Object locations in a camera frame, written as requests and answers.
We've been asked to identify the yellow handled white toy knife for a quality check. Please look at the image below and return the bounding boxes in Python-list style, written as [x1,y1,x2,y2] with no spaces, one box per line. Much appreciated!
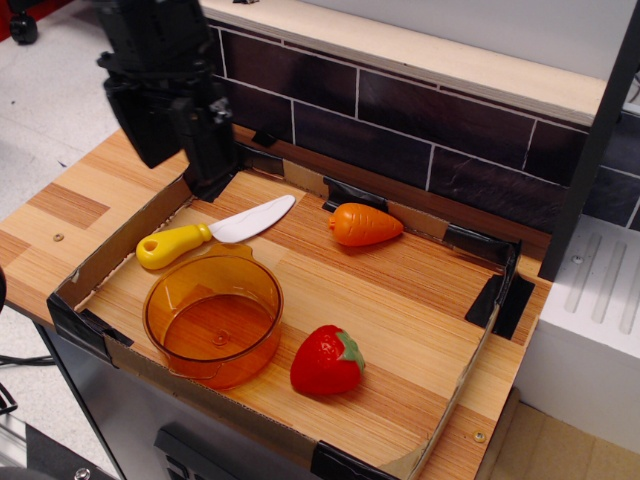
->
[136,195,296,270]

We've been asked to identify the white ribbed sink block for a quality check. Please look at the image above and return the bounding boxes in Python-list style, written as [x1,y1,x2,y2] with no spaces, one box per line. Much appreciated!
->
[515,216,639,452]

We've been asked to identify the orange transparent plastic pot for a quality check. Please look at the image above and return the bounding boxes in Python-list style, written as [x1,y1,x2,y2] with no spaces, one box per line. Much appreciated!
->
[143,244,284,390]

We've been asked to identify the light wooden shelf ledge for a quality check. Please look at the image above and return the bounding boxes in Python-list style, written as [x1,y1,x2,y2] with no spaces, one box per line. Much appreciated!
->
[201,1,607,126]

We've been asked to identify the orange toy carrot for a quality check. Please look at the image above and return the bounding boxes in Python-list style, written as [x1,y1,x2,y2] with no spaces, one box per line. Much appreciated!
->
[328,203,404,247]

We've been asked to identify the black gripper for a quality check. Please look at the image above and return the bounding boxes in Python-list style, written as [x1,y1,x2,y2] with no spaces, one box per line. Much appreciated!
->
[97,47,238,202]

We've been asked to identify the dark vertical metal post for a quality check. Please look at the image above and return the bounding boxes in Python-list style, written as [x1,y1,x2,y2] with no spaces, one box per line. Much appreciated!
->
[538,3,639,282]

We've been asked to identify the red toy strawberry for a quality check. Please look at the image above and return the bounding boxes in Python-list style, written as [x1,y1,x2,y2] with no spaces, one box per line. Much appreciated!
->
[290,325,366,395]

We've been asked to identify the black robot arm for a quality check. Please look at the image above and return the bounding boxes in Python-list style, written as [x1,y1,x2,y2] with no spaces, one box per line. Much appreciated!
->
[92,1,240,202]

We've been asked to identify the black caster wheel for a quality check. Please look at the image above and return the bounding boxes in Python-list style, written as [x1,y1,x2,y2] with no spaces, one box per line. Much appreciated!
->
[9,12,38,45]

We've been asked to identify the black floor cable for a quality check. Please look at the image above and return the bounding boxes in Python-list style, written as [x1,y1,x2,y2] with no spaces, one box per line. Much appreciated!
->
[0,353,55,367]

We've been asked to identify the cardboard fence with black tape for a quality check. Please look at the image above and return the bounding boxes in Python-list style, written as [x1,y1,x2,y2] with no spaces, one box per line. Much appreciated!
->
[48,133,546,479]

